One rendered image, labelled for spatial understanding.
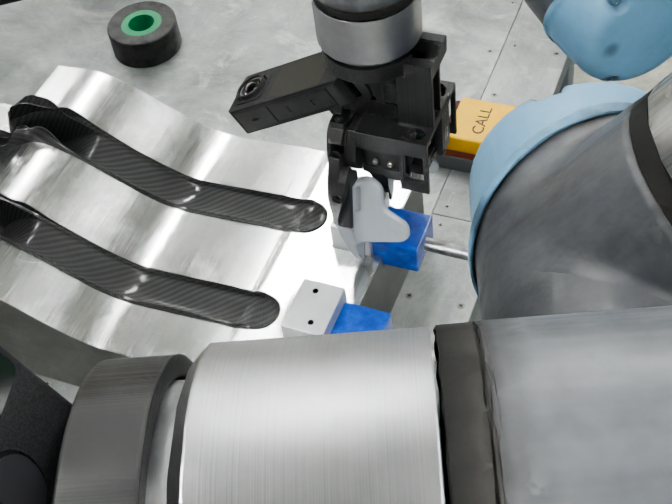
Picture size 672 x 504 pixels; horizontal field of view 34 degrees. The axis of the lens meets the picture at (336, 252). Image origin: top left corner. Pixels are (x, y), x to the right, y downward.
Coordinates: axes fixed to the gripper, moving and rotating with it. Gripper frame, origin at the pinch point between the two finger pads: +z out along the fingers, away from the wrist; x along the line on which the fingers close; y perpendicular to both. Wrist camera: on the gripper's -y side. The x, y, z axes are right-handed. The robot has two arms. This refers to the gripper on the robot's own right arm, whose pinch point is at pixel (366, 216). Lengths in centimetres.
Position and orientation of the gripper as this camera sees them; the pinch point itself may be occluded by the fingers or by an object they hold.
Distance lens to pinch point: 93.6
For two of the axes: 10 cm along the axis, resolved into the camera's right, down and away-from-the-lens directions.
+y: 9.3, 2.2, -3.1
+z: 1.1, 6.3, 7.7
